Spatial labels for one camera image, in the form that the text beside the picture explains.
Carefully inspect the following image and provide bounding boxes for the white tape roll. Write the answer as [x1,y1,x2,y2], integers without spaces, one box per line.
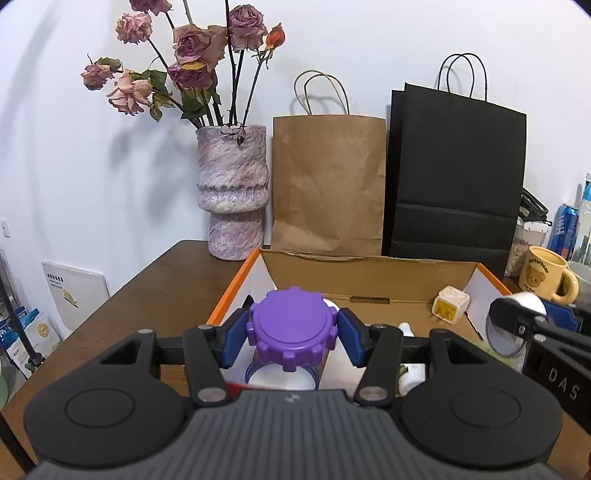
[486,292,547,356]

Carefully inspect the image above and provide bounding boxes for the white spray bottle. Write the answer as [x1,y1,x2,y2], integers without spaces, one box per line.
[396,322,427,397]

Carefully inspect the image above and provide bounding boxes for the red cardboard box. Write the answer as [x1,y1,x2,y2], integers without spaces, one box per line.
[207,250,510,343]

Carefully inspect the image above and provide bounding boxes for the large purple-rimmed white lid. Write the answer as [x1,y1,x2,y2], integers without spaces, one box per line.
[245,357,325,391]

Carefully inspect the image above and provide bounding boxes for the purple ridged cap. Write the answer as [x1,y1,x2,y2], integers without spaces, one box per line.
[246,287,339,372]

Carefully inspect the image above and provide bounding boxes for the green spray bottle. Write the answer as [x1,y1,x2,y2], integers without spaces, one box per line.
[476,341,526,372]

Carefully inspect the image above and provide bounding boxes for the translucent plastic container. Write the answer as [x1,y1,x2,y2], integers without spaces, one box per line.
[318,339,366,398]

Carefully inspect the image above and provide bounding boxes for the white ridged cap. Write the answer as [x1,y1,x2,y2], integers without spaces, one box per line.
[323,298,339,312]

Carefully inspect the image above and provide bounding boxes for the yellow bear mug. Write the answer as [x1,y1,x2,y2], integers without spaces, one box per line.
[518,246,579,305]

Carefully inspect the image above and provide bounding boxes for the pale ceramic bowl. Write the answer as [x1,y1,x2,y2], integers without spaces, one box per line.
[568,261,591,303]

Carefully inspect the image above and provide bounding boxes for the clear plastic bottle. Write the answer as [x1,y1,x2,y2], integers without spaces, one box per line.
[571,174,591,264]

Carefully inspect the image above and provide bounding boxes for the grain storage jar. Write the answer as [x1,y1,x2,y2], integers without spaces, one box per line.
[504,217,551,277]

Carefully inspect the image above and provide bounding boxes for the blue soda can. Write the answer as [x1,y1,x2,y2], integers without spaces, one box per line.
[548,203,579,260]

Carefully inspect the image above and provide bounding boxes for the black light stand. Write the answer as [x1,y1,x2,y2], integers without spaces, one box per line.
[0,281,44,474]

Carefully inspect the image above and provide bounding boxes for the blue white package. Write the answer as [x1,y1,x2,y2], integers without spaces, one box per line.
[0,306,63,379]

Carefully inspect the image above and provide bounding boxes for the black hangers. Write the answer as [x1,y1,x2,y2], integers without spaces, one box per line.
[519,188,552,226]

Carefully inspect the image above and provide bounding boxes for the black paper bag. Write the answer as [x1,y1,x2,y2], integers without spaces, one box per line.
[380,53,528,280]

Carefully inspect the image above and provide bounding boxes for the brown paper bag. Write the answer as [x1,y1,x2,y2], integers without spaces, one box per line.
[271,69,387,256]

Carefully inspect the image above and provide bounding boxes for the purple textured vase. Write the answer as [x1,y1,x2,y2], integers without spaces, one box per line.
[197,125,270,261]

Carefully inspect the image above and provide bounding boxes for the dried pink rose bouquet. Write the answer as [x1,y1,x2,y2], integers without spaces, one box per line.
[81,1,286,128]

